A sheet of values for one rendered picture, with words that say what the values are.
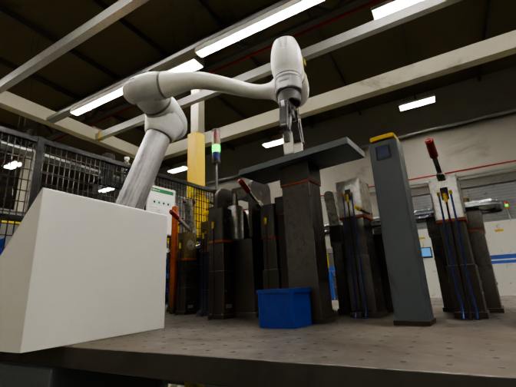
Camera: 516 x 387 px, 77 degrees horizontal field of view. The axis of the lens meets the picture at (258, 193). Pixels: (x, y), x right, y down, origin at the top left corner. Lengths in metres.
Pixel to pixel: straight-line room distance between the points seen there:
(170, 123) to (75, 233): 0.71
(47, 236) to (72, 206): 0.09
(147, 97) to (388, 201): 0.94
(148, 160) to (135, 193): 0.14
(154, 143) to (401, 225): 0.95
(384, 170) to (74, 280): 0.76
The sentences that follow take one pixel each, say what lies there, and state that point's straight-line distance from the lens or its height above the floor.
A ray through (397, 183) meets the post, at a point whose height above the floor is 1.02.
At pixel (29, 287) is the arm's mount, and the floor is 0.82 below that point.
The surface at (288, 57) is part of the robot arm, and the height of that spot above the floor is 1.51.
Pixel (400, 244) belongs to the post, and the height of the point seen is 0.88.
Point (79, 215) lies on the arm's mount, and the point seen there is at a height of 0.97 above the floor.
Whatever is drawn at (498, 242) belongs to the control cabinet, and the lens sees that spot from 9.21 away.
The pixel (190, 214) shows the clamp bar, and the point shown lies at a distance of 1.56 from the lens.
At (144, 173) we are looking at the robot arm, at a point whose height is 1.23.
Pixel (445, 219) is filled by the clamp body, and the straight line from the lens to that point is 0.99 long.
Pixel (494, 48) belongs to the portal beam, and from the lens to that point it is 5.00.
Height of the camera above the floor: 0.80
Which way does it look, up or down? 16 degrees up
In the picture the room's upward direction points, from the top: 3 degrees counter-clockwise
